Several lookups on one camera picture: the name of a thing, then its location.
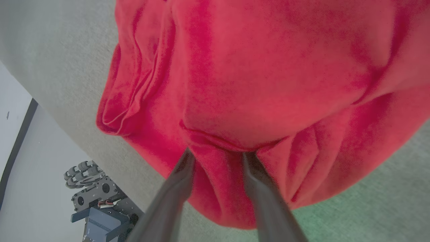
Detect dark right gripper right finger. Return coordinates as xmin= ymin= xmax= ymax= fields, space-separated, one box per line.
xmin=242 ymin=152 xmax=308 ymax=242

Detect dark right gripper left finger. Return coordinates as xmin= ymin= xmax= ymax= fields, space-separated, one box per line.
xmin=126 ymin=149 xmax=196 ymax=242

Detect red white sports jersey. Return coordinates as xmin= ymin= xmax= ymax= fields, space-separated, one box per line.
xmin=96 ymin=0 xmax=430 ymax=230

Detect black wall baseboard strip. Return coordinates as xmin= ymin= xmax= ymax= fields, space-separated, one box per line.
xmin=0 ymin=98 xmax=39 ymax=209

